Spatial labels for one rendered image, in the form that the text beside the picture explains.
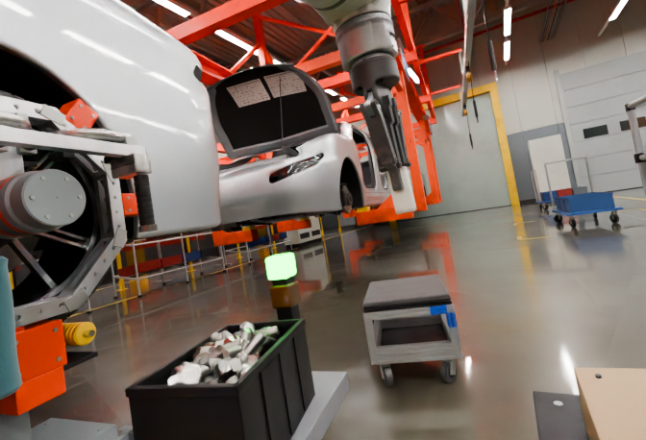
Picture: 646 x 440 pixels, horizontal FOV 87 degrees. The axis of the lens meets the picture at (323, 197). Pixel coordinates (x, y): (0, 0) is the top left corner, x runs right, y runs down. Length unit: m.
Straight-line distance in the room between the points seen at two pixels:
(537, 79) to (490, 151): 2.68
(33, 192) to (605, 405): 1.06
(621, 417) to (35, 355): 1.10
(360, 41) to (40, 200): 0.72
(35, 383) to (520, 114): 13.42
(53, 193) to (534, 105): 13.41
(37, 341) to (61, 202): 0.33
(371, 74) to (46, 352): 0.95
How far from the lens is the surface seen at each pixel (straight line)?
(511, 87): 13.81
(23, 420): 1.28
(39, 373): 1.09
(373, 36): 0.55
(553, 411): 0.84
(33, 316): 1.08
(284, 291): 0.60
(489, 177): 13.36
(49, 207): 0.94
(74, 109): 1.22
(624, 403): 0.68
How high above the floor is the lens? 0.72
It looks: 3 degrees up
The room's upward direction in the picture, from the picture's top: 9 degrees counter-clockwise
